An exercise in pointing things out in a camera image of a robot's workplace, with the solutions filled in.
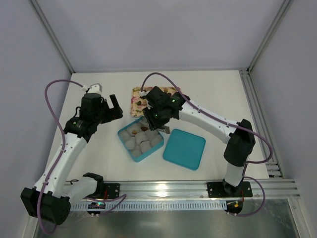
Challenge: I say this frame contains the metal tongs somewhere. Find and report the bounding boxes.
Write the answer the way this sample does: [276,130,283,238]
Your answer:
[138,121,171,136]

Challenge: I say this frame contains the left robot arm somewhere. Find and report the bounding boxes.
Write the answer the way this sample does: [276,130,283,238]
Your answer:
[20,93,123,225]

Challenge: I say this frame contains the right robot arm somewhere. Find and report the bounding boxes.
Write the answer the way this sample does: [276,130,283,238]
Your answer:
[139,86,255,196]

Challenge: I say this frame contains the teal chocolate box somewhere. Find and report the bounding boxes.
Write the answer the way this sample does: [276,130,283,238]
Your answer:
[117,117,164,163]

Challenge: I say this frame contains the floral rectangular tray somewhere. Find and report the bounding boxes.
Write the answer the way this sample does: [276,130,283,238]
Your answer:
[130,87,177,118]

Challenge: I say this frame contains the teal box lid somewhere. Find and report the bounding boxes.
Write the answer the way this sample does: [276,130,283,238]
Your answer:
[162,129,206,171]

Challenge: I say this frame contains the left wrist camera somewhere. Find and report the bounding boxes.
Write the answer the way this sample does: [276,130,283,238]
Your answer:
[88,83,103,95]

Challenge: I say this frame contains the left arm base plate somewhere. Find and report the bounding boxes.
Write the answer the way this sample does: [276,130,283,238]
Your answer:
[103,183,120,200]

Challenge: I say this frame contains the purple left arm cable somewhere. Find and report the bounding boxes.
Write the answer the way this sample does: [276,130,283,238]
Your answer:
[37,79,127,235]

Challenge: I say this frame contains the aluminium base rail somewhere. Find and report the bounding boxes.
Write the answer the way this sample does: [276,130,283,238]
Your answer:
[71,179,300,212]

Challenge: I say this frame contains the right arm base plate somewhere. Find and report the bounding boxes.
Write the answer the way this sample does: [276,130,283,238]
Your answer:
[207,180,253,198]

